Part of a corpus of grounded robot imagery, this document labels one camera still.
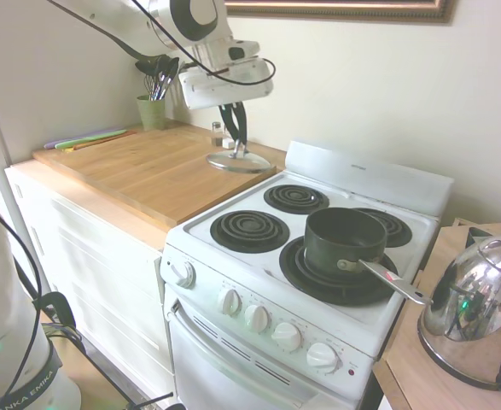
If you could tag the white electric stove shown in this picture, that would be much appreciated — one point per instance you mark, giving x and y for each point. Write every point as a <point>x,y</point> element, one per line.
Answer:
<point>241,367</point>

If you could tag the glass salt shaker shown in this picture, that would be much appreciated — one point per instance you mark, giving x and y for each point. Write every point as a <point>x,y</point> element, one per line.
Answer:
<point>228,143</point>

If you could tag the black nylon spatula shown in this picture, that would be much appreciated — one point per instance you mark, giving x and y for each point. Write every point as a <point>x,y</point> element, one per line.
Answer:
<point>171,70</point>

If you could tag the green and purple mats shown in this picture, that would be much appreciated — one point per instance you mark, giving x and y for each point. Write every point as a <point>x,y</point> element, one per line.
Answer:
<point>62,143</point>

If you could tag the green flexible mat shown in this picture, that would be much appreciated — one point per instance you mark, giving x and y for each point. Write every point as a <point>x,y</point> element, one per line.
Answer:
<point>105,136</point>

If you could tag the orange red flexible mat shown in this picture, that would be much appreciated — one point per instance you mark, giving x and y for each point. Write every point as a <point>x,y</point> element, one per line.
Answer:
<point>92,146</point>

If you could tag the wooden box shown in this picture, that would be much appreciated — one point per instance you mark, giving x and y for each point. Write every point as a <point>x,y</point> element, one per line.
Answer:
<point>459,226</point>

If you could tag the large wooden butcher board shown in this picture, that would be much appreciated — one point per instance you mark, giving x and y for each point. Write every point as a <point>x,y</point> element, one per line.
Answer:
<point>147,171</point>

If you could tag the white kitchen cabinet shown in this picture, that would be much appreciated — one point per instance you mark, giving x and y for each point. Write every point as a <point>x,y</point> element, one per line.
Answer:
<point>83,265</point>

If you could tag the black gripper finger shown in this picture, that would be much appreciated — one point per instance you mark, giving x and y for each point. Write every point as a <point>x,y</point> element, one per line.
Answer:
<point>242,124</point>
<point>228,121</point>

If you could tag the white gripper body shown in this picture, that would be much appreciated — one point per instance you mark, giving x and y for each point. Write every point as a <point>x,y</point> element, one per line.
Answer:
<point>228,85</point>

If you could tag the chrome kettle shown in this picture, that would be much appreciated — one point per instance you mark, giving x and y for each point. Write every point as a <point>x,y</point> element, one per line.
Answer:
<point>476,307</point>

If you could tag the gripper-mounted camera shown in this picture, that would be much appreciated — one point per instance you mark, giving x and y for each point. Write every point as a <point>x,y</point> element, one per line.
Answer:
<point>241,50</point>

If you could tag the glass pot lid steel rim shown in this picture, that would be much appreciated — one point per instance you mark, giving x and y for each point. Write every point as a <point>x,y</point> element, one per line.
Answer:
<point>237,164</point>

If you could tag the black kitchen utensils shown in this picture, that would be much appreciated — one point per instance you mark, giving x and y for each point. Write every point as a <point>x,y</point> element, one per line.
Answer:
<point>145,66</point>

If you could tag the black coil burner large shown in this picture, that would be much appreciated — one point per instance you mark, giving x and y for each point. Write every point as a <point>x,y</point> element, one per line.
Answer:
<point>301,282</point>

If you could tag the green ribbed utensil cup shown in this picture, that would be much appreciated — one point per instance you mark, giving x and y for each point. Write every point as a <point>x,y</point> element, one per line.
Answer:
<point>151,113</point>

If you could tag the gold framed painting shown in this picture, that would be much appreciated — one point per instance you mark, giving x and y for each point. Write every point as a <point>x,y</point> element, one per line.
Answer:
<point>339,10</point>

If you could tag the glass pepper shaker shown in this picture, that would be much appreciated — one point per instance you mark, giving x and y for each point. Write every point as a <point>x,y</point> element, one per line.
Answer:
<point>216,134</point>

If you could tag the white stove knob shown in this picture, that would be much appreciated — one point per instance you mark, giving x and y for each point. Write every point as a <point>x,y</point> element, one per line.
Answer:
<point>229,301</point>
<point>322,356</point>
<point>184,273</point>
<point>287,336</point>
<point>256,318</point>

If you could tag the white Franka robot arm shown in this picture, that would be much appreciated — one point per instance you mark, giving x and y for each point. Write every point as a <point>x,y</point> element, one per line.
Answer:
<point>182,17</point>

